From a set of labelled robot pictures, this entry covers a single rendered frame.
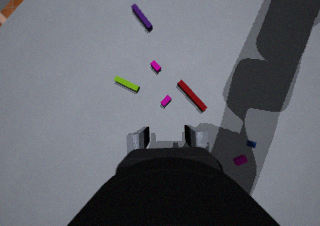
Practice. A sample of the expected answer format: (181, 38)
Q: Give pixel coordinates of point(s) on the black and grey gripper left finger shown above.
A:
(138, 140)

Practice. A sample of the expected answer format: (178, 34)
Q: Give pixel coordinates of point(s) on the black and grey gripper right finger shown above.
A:
(196, 138)

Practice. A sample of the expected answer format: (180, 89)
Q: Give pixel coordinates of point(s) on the lime green rod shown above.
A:
(126, 83)

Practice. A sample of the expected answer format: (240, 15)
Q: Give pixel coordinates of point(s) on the purple rod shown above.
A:
(142, 17)

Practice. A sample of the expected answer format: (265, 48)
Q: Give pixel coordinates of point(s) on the small magenta block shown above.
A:
(240, 160)
(165, 100)
(155, 66)

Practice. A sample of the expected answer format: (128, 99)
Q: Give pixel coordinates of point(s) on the red rod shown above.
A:
(192, 95)

